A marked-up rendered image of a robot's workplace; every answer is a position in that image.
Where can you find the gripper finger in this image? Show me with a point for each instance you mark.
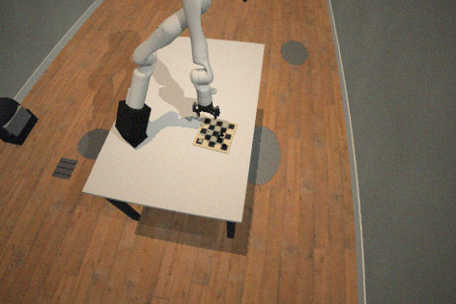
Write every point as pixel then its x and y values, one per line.
pixel 195 110
pixel 214 113

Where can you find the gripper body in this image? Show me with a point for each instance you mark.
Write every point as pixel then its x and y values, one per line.
pixel 206 107

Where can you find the chessboard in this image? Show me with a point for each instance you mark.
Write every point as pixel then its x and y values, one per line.
pixel 209 141

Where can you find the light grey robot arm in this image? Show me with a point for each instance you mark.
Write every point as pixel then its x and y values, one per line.
pixel 143 56

